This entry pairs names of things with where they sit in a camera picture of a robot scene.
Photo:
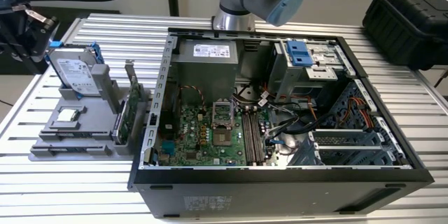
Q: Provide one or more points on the dark RAM memory stick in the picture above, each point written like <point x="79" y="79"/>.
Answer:
<point x="70" y="151"/>
<point x="82" y="136"/>

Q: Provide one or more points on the black cabinet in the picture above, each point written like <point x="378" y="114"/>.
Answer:
<point x="70" y="14"/>

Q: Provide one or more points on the hard disk in blue carrier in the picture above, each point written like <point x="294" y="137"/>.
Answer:
<point x="74" y="72"/>

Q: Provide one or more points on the silver CPU chip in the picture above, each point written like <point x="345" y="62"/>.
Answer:
<point x="69" y="115"/>

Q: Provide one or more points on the grey parts rack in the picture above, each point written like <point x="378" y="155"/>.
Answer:
<point x="91" y="113"/>

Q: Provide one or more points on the green graphics card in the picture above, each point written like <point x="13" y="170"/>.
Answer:
<point x="131" y="103"/>

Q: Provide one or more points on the black case fan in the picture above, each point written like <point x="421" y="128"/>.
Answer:
<point x="169" y="119"/>

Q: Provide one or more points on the grey power supply unit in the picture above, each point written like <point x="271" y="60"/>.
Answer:
<point x="207" y="77"/>

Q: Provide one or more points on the white four-pin power connector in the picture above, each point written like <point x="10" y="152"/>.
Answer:
<point x="201" y="116"/>

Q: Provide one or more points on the green motherboard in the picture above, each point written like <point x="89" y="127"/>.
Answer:
<point x="197" y="142"/>

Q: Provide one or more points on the CPU socket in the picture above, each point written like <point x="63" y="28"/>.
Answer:
<point x="223" y="137"/>

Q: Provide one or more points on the blue plastic disk carrier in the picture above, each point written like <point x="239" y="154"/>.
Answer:
<point x="299" y="53"/>

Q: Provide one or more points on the black open PC case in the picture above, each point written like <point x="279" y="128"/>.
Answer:
<point x="245" y="195"/>

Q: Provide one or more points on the metal expansion slot cover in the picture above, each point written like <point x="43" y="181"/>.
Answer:
<point x="350" y="148"/>

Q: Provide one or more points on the black hard equipment case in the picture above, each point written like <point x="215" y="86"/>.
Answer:
<point x="403" y="24"/>

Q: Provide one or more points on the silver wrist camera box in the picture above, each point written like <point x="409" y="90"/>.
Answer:
<point x="37" y="17"/>

